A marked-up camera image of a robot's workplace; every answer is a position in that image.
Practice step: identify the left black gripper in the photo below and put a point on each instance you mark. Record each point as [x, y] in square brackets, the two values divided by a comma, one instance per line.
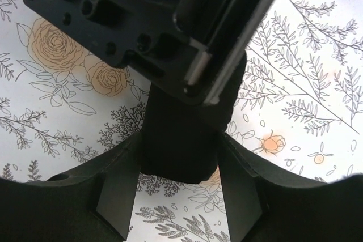
[188, 48]

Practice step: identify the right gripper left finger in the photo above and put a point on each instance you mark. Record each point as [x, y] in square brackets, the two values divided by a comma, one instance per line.
[91, 202]

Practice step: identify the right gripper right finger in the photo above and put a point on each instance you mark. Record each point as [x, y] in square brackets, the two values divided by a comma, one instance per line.
[265, 202]

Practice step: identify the black underwear beige waistband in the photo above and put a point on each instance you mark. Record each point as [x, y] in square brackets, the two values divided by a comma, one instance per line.
[179, 142]

